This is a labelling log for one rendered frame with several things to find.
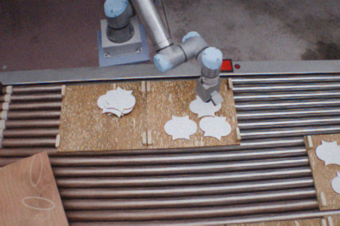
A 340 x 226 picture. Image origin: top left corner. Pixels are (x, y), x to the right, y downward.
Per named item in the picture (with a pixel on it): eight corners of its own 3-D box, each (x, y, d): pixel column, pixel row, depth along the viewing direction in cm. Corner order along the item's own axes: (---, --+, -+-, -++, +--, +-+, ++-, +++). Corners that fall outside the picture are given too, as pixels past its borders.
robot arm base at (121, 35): (104, 26, 191) (101, 13, 182) (131, 19, 193) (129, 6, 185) (108, 46, 183) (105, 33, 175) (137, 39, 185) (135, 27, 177)
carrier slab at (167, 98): (146, 84, 176) (146, 81, 175) (230, 80, 177) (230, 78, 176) (147, 150, 158) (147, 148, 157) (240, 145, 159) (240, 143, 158)
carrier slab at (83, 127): (64, 87, 175) (63, 85, 174) (146, 83, 177) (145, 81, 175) (57, 152, 157) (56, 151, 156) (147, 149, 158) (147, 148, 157)
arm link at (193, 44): (173, 37, 141) (189, 56, 136) (197, 27, 144) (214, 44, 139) (173, 50, 147) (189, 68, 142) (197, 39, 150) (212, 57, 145)
